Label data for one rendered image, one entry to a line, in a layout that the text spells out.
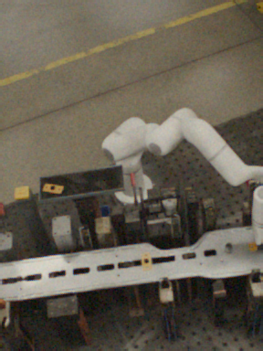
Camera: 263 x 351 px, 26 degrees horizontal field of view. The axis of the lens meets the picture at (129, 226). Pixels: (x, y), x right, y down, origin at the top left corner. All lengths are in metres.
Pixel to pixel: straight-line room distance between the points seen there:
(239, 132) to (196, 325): 1.18
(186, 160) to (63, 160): 1.33
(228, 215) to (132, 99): 1.91
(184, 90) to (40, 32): 1.56
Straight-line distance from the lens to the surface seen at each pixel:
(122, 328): 2.52
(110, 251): 2.36
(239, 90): 4.48
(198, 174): 2.97
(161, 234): 2.43
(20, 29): 5.48
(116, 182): 2.38
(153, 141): 2.14
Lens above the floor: 2.96
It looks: 54 degrees down
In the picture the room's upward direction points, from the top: 12 degrees counter-clockwise
